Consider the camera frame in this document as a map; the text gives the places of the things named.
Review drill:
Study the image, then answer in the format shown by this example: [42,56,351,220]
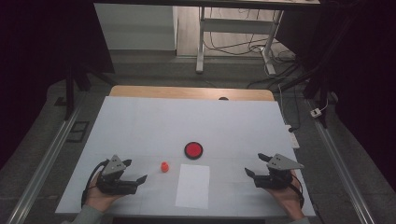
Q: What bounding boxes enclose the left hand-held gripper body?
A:
[95,154,139,196]

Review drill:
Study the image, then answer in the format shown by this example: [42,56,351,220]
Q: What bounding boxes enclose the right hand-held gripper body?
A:
[253,153,305,190]

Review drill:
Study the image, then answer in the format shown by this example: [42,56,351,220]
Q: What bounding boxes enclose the white paper sheet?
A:
[174,163,211,210]

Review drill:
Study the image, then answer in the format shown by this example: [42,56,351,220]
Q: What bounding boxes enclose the round red ink pad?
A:
[183,141,205,161]

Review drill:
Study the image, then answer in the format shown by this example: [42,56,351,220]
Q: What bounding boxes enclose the person's left hand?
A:
[84,172,125,214]

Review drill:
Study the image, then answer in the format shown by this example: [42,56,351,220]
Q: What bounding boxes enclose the person's right hand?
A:
[264,169,306,220]

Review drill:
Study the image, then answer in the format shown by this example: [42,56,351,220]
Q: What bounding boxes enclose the white power strip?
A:
[285,123,301,150]

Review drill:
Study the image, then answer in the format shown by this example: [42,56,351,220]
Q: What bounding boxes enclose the black floor socket panel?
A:
[65,119,91,144]

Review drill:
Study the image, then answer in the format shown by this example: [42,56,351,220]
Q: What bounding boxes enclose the white table cover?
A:
[54,95,317,218]

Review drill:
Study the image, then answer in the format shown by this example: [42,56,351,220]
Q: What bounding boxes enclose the black tripod stand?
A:
[277,46,336,129]
[63,60,119,122]

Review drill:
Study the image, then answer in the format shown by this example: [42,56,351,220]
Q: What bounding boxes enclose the black curtain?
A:
[275,0,396,194]
[0,0,116,171]

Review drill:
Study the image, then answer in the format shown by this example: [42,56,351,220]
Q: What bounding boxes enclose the white standing desk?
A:
[92,0,321,77]

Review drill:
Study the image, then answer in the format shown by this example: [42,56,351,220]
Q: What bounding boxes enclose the white cabinet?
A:
[93,3,178,51]

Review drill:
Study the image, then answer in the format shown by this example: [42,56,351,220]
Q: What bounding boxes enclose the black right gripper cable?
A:
[290,173,305,209]

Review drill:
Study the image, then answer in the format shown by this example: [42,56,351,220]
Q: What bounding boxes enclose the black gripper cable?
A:
[80,159,110,209]
[290,173,305,209]

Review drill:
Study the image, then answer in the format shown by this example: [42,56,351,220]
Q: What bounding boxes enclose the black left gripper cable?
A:
[80,159,110,209]

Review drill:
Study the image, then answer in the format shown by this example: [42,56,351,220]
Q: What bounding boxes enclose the metal floor rail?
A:
[5,106,83,224]
[305,98,376,224]

